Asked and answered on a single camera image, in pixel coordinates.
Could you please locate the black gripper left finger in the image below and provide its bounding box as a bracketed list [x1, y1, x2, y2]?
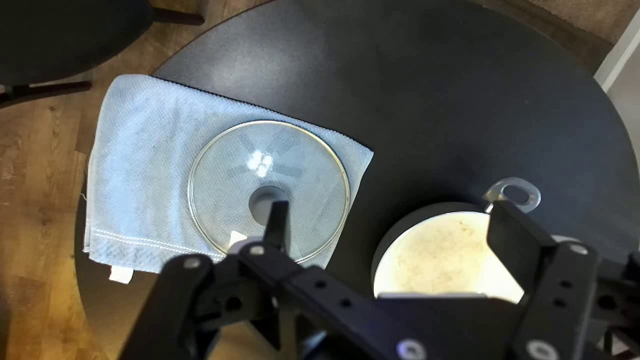
[118, 199, 427, 360]

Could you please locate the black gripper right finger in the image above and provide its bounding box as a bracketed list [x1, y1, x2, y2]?
[487, 199, 640, 360]

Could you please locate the round glass pan lid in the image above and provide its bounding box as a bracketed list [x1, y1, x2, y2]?
[185, 120, 352, 262]

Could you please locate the light blue towel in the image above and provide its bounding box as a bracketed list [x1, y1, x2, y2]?
[83, 74, 374, 274]

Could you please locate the round black table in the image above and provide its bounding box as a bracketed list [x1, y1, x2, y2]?
[74, 0, 640, 360]

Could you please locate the white pan with handle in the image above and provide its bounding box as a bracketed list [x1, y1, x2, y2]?
[372, 178, 542, 303]

